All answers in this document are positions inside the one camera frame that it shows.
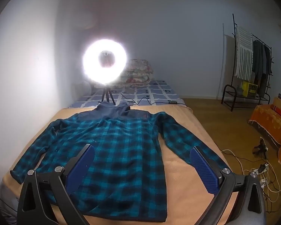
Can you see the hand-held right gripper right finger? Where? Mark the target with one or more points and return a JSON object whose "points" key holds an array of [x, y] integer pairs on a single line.
{"points": [[203, 171]]}

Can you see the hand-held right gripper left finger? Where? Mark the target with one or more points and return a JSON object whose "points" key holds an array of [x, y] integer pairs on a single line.
{"points": [[82, 166]]}

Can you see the teal plaid fleece shirt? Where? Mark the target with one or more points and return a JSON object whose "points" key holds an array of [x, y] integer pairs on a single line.
{"points": [[126, 145]]}

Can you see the dark hanging clothes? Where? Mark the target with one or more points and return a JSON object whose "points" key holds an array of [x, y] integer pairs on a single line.
{"points": [[260, 63]]}

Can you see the black metal clothes rack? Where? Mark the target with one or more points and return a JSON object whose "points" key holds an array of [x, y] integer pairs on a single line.
{"points": [[234, 21]]}

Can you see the tan blanket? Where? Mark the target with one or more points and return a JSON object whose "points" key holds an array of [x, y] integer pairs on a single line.
{"points": [[178, 175]]}

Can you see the white power strip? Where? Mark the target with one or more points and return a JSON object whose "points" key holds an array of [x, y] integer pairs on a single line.
{"points": [[263, 180]]}

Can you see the black device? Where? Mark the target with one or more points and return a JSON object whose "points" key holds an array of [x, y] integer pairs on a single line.
{"points": [[261, 146]]}

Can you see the orange patterned cloth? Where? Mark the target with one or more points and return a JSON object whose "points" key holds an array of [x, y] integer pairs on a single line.
{"points": [[269, 124]]}

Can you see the blue patterned bedsheet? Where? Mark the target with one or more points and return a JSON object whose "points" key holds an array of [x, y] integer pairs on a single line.
{"points": [[154, 91]]}

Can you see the yellow crate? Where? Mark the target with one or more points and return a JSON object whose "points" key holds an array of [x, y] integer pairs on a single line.
{"points": [[249, 89]]}

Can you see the folded floral quilt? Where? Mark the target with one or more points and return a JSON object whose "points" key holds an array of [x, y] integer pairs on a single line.
{"points": [[137, 72]]}

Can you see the white striped towel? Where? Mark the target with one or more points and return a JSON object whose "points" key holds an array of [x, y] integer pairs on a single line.
{"points": [[244, 51]]}

